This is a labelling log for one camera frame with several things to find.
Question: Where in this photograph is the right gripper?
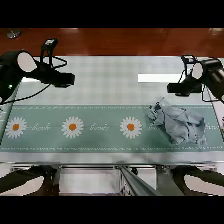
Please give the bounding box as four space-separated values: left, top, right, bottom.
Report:
166 73 203 98

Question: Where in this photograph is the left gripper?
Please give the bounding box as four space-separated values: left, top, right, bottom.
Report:
45 69 76 89

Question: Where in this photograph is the grey shirt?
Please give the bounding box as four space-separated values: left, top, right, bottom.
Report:
146 96 208 146

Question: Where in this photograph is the small silver round object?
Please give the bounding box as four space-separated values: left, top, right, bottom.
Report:
6 29 22 40

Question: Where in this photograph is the black cable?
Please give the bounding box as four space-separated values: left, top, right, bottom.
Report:
0 82 54 106
200 83 216 103

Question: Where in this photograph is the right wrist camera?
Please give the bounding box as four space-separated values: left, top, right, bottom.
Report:
180 54 198 73

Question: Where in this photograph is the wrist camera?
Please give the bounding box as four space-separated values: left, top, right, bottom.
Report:
39 37 60 68
180 54 198 73

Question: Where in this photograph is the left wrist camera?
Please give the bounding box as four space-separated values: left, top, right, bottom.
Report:
39 37 60 68

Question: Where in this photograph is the silver frame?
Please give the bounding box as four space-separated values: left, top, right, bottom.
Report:
0 161 224 197

